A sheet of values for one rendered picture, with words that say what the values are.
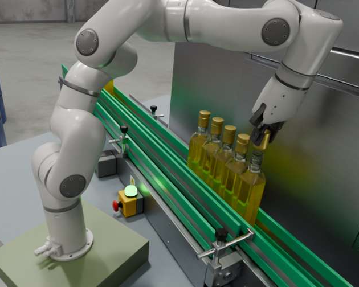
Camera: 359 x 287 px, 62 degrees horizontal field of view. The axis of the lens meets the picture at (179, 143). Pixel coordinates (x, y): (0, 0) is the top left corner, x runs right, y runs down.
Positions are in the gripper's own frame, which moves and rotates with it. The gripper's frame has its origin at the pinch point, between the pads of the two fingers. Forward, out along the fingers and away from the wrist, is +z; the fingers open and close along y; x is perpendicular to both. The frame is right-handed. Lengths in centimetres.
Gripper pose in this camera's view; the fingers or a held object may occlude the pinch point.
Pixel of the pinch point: (263, 134)
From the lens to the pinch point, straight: 74.5
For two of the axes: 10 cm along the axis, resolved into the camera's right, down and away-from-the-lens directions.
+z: -2.2, 7.4, 6.4
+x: 4.7, 6.5, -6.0
